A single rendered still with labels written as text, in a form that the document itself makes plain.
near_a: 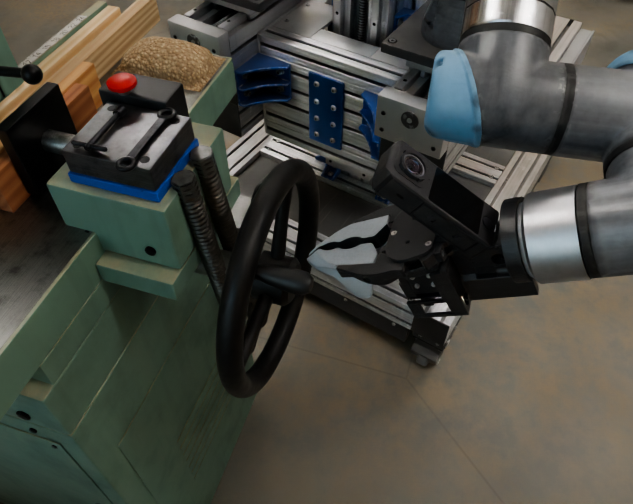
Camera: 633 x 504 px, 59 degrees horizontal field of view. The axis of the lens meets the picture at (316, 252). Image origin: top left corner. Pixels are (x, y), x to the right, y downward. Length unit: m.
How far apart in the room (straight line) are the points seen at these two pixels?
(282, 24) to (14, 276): 0.89
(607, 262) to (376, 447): 1.07
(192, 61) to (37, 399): 0.47
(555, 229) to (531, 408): 1.15
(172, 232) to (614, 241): 0.39
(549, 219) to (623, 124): 0.10
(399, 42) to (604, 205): 0.71
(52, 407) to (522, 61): 0.57
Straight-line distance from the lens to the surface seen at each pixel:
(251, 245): 0.54
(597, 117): 0.50
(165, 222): 0.57
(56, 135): 0.69
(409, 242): 0.49
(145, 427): 0.91
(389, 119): 1.05
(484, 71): 0.49
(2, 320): 0.61
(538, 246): 0.46
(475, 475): 1.47
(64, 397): 0.70
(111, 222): 0.62
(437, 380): 1.55
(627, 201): 0.45
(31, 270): 0.64
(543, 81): 0.49
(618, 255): 0.46
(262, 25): 1.33
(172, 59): 0.84
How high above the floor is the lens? 1.34
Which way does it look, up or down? 49 degrees down
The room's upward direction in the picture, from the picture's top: straight up
